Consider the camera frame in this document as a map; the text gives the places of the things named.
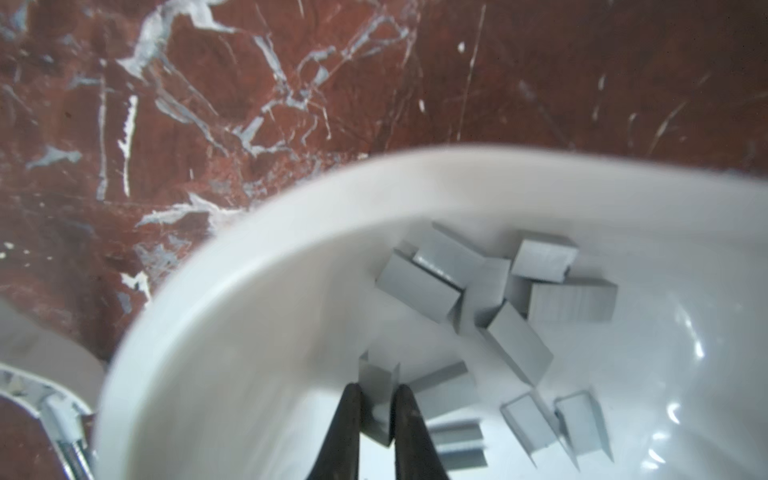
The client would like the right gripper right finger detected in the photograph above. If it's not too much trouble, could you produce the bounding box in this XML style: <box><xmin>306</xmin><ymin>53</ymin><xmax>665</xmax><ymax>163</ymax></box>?
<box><xmin>392</xmin><ymin>385</ymin><xmax>449</xmax><ymax>480</ymax></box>

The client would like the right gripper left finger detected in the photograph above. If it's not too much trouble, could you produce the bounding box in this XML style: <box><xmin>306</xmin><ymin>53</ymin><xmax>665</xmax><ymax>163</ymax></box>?
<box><xmin>307</xmin><ymin>383</ymin><xmax>363</xmax><ymax>480</ymax></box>

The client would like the small white stapler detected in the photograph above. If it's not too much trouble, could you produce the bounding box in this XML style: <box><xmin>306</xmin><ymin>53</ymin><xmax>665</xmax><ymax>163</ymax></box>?
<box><xmin>1</xmin><ymin>364</ymin><xmax>95</xmax><ymax>479</ymax></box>

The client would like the grey staple strip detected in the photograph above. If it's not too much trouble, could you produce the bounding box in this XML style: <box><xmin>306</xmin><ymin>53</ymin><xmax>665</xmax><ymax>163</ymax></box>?
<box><xmin>409</xmin><ymin>361</ymin><xmax>479</xmax><ymax>421</ymax></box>
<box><xmin>429</xmin><ymin>420</ymin><xmax>488</xmax><ymax>472</ymax></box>
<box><xmin>499</xmin><ymin>390</ymin><xmax>563</xmax><ymax>469</ymax></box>
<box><xmin>375</xmin><ymin>250</ymin><xmax>461</xmax><ymax>323</ymax></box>
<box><xmin>413</xmin><ymin>224</ymin><xmax>485</xmax><ymax>289</ymax></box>
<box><xmin>358</xmin><ymin>351</ymin><xmax>400</xmax><ymax>447</ymax></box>
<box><xmin>505</xmin><ymin>276</ymin><xmax>618</xmax><ymax>324</ymax></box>
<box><xmin>478</xmin><ymin>302</ymin><xmax>554</xmax><ymax>387</ymax></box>
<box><xmin>456</xmin><ymin>258</ymin><xmax>511</xmax><ymax>336</ymax></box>
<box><xmin>511</xmin><ymin>232</ymin><xmax>579</xmax><ymax>283</ymax></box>
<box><xmin>554</xmin><ymin>389</ymin><xmax>615</xmax><ymax>467</ymax></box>

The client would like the white oval tray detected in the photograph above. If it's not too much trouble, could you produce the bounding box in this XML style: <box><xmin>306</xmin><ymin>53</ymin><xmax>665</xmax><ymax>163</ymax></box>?
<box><xmin>95</xmin><ymin>147</ymin><xmax>767</xmax><ymax>479</ymax></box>

